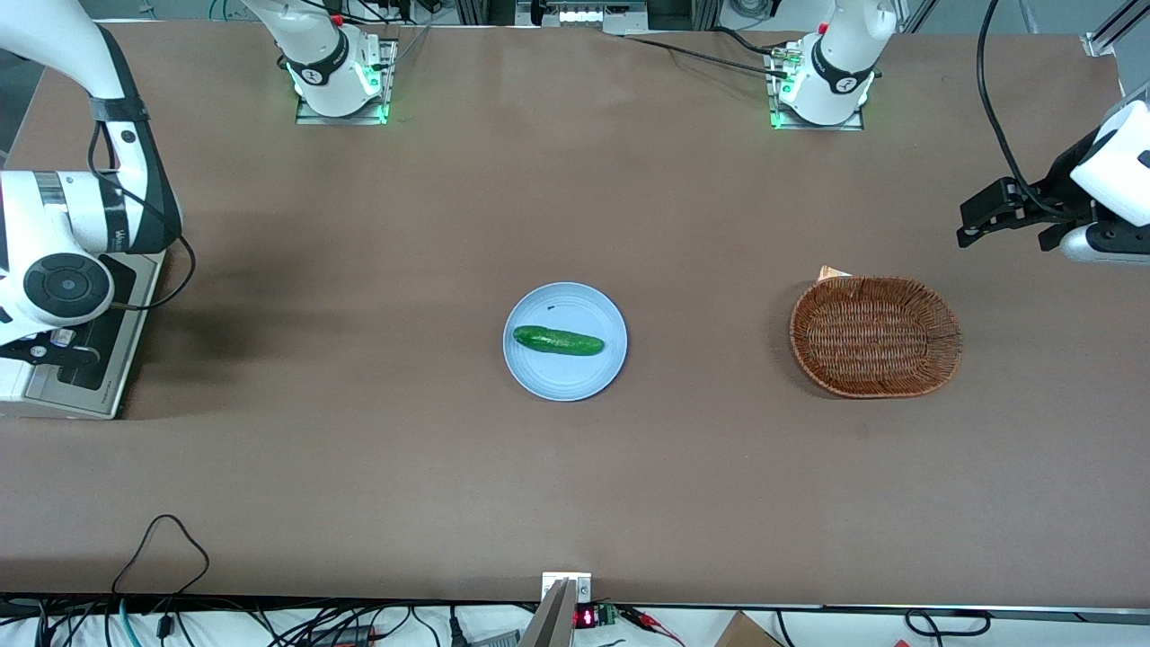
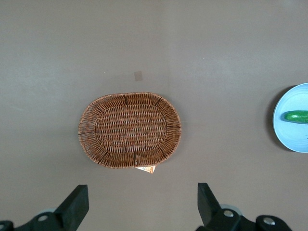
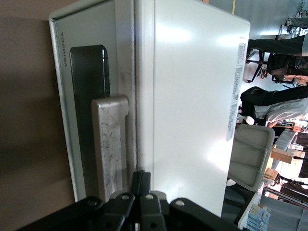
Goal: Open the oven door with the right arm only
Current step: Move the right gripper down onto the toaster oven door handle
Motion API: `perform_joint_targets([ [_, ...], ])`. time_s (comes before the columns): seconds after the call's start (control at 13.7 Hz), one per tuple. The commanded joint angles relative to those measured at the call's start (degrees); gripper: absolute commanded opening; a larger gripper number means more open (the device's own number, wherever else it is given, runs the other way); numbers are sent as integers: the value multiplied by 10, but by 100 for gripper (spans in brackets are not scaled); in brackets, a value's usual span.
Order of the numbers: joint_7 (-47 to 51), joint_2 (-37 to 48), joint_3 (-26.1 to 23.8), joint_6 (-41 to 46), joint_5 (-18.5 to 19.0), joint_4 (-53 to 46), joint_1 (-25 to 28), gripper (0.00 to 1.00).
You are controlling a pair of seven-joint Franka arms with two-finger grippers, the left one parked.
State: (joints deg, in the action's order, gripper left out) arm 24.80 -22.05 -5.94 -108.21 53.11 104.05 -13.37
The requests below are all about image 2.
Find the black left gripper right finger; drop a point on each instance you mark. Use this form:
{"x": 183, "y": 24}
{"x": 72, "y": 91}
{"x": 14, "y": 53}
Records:
{"x": 211, "y": 214}

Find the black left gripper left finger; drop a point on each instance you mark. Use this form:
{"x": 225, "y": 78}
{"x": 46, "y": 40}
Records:
{"x": 69, "y": 211}

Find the green cucumber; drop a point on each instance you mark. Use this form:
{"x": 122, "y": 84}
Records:
{"x": 297, "y": 116}

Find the light blue round plate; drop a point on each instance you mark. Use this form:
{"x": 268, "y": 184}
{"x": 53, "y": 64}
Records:
{"x": 288, "y": 134}

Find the orange paper basket tag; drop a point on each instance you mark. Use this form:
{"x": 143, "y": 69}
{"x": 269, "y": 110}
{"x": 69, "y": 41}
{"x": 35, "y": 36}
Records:
{"x": 148, "y": 169}

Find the clear tape patch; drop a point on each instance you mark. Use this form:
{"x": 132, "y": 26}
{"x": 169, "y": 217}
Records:
{"x": 138, "y": 75}

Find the brown oval wicker basket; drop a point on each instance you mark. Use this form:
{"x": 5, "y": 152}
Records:
{"x": 130, "y": 130}

